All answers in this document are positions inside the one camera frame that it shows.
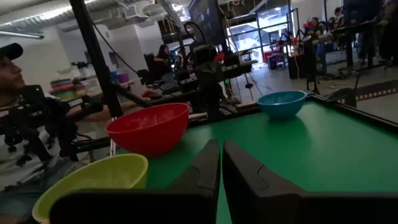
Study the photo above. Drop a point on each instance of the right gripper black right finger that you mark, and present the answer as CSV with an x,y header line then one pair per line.
x,y
245,180

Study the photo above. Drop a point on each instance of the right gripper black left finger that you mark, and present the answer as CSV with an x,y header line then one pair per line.
x,y
205,168

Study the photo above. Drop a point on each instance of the teal plastic bowl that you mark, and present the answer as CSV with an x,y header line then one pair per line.
x,y
281,104

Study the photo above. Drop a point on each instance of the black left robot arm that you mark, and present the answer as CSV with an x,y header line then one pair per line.
x,y
210,81

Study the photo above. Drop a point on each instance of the stack of colourful bowls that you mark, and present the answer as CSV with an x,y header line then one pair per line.
x,y
62,88

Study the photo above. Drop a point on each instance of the red plastic bowl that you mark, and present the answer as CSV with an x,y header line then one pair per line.
x,y
149,130

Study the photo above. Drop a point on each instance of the person's hand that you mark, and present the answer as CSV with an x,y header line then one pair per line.
x,y
148,94

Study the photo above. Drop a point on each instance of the yellow-green plastic bowl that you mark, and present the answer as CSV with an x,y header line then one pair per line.
x,y
102,174

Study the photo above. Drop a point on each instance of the person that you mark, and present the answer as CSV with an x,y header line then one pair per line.
x,y
314,26
338,17
163,62
389,28
18,155

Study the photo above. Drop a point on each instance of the purple plastic tub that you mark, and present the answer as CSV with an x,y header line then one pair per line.
x,y
123,77

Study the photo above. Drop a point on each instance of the black box on floor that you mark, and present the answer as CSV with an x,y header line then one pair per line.
x,y
296,67

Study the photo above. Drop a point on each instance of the black floor stand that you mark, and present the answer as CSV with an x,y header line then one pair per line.
x,y
311,62

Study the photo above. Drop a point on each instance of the black monitor screen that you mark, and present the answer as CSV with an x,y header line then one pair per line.
x,y
206,21

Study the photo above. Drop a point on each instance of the glass door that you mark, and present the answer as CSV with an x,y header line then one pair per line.
x,y
264,31

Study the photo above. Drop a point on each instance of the black workbench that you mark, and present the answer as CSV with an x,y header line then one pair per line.
x,y
357,29

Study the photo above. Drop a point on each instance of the fluorescent tube light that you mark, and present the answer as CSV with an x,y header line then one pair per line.
x,y
21,35

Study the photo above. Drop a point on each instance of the black frame post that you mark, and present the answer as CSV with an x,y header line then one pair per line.
x,y
96,59

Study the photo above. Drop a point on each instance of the silver ceiling air duct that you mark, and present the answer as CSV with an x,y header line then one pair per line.
x,y
77,12

